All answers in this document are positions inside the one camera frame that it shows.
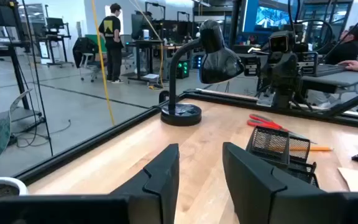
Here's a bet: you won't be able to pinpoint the black gooseneck desk lamp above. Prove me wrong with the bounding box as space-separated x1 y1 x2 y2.
159 19 245 127

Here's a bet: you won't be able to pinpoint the white plant pot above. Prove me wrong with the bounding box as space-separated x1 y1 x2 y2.
0 176 29 197

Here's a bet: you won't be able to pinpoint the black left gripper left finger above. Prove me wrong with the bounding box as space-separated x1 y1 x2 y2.
109 142 180 224

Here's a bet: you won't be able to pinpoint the orange pencil pink eraser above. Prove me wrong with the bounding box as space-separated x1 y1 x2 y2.
289 146 334 152

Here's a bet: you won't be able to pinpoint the computer tower green lights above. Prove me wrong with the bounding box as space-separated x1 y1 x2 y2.
175 60 190 80

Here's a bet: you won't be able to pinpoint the black mesh desk organizer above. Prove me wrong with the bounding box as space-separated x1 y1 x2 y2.
246 126 320 189

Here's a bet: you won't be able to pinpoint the black floor cable bundle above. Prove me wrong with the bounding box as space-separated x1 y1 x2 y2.
10 119 73 149

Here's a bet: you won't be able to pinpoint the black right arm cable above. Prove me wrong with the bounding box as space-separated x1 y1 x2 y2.
286 0 334 54

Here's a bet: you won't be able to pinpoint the seated person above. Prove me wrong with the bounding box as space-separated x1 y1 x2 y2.
324 25 358 66

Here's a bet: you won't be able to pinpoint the office chair with black jacket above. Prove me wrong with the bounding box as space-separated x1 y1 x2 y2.
72 37 106 83

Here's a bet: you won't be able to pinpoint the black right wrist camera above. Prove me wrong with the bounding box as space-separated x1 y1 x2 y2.
268 30 295 53

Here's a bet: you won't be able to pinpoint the black monitor cart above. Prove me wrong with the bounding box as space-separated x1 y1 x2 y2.
44 17 74 68

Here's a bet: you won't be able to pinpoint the standing person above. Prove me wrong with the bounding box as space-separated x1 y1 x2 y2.
98 2 126 84

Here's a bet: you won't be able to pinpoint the person's hand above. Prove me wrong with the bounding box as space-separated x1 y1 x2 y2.
337 59 358 75

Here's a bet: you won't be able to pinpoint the black lamp cord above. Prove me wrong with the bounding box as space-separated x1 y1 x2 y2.
158 90 171 105

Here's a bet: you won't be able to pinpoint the black keyboard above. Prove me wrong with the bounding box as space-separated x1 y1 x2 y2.
303 63 347 78

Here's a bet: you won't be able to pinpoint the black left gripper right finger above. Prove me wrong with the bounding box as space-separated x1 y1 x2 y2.
222 141 329 224

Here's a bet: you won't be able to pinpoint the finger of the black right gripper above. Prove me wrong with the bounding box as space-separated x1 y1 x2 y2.
261 54 282 94
280 54 303 94

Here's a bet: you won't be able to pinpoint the large blue display screen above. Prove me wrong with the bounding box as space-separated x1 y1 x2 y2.
244 0 291 32

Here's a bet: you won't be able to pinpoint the yellow hanging cord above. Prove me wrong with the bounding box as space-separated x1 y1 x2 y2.
90 0 116 127

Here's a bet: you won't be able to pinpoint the black standing desk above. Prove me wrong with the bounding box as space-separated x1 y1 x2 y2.
125 39 168 85

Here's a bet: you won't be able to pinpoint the red-handled scissors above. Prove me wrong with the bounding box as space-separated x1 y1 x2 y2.
246 113 318 145

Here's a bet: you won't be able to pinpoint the grey desk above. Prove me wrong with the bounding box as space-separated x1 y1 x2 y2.
300 70 358 94

